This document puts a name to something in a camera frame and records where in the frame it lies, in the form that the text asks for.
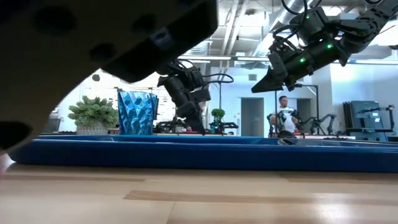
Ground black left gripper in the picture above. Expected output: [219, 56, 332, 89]
[173, 88, 212, 136]

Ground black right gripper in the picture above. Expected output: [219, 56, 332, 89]
[250, 44, 315, 94]

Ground blue faceted plastic cup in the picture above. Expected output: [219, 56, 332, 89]
[117, 90, 159, 136]

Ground blue plastic tray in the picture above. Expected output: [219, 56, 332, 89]
[7, 134, 398, 174]

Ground small potted plant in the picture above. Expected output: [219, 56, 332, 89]
[210, 108, 226, 134]

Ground person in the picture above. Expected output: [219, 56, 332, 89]
[269, 95, 300, 135]

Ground grey-blue equipment cart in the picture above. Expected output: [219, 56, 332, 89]
[341, 100, 396, 142]

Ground green potted plant grey pot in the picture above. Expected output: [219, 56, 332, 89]
[67, 95, 119, 136]

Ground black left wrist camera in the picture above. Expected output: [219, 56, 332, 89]
[182, 66, 205, 91]

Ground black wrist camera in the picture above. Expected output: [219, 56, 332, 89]
[290, 6, 331, 45]
[182, 66, 205, 91]

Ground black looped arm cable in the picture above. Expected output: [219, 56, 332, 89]
[201, 72, 234, 85]

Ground black metal stand frame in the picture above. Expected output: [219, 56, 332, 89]
[274, 83, 320, 136]

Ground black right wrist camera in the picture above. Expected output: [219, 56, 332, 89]
[290, 6, 331, 45]

